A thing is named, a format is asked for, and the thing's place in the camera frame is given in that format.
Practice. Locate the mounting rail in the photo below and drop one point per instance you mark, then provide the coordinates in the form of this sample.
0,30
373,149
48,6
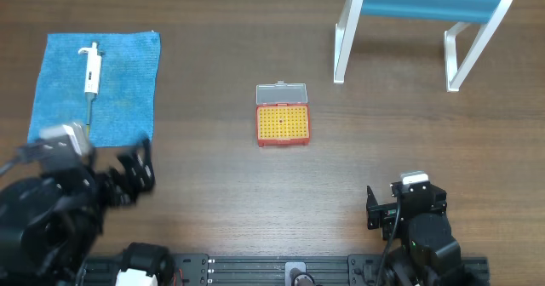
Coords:
255,270

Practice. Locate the white pipette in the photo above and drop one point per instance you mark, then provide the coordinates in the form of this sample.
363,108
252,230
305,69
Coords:
93,71

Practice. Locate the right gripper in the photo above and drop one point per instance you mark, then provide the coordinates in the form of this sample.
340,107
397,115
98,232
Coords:
419,201

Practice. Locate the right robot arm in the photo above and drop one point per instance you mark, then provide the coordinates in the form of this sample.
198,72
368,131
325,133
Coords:
430,243

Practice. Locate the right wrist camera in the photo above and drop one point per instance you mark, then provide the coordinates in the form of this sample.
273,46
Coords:
414,179

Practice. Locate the white and blue stand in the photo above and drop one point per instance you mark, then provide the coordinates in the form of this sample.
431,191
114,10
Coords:
434,3

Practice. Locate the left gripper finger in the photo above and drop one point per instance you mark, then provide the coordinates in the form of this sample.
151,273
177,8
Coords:
138,169

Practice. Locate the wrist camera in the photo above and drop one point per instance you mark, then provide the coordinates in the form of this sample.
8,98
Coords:
414,179
68,138

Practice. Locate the red and yellow tip box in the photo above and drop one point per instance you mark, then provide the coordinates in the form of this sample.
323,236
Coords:
283,126

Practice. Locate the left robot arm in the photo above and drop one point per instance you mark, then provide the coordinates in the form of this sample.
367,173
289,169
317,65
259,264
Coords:
47,226

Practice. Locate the blue cloth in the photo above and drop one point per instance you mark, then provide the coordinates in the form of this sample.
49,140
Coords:
123,86

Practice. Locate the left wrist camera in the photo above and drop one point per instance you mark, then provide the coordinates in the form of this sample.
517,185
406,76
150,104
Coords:
68,138

